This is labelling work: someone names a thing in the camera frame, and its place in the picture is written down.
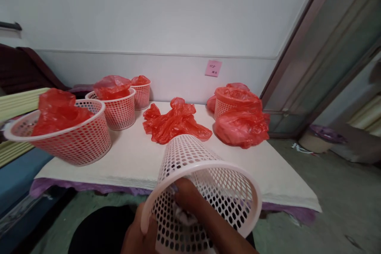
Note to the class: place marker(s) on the dark wall ledge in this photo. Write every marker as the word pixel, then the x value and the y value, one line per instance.
pixel 10 29

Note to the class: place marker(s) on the purple under cloth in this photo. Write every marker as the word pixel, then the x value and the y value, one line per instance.
pixel 59 183

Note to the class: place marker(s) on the brown metal door frame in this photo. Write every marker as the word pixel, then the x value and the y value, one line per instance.
pixel 300 57

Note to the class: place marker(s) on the person's left hand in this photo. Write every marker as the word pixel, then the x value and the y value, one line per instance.
pixel 134 233

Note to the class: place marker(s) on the dark red cushion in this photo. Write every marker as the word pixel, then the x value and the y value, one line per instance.
pixel 26 69

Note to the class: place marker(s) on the beige floor bin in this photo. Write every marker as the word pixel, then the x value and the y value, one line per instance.
pixel 315 144

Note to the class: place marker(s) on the person's left thumb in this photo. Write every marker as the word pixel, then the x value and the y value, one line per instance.
pixel 153 236

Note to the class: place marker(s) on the purple bin bag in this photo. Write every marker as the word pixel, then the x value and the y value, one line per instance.
pixel 327 132

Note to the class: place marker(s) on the pink basket lined with bag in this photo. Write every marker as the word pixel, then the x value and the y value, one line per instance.
pixel 221 108

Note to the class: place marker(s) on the bulging red plastic bag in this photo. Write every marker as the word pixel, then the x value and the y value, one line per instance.
pixel 241 129

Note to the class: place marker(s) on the person's right hand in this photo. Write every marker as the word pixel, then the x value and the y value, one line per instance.
pixel 202 203

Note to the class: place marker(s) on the pink perforated plastic basket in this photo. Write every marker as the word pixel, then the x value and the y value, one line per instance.
pixel 119 114
pixel 208 173

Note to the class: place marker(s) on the pale yellow striped roll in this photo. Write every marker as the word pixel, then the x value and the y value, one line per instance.
pixel 367 114

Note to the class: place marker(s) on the pink sticky note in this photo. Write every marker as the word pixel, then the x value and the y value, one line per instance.
pixel 213 68

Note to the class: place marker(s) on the white paper scrap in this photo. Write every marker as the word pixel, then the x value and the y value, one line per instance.
pixel 300 148

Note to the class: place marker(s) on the large pink perforated basket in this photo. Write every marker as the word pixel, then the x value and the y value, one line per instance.
pixel 77 147

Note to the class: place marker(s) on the blue mattress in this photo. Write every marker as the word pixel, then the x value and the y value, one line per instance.
pixel 18 176

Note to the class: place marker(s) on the small pink perforated basket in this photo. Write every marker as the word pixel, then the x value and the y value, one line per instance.
pixel 141 97

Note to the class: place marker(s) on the pile of loose red bags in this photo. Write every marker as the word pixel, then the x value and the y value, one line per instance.
pixel 175 123

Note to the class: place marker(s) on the red plastic bag liner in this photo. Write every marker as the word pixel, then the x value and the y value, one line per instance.
pixel 238 93

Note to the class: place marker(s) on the person's right fingers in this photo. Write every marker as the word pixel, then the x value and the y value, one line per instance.
pixel 186 190

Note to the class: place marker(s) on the white table cloth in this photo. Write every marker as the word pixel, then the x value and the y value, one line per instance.
pixel 131 158

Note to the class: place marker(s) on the person's legs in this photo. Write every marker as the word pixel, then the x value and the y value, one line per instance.
pixel 101 230

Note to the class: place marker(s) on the yellow-green striped mat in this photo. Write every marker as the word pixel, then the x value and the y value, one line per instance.
pixel 15 102

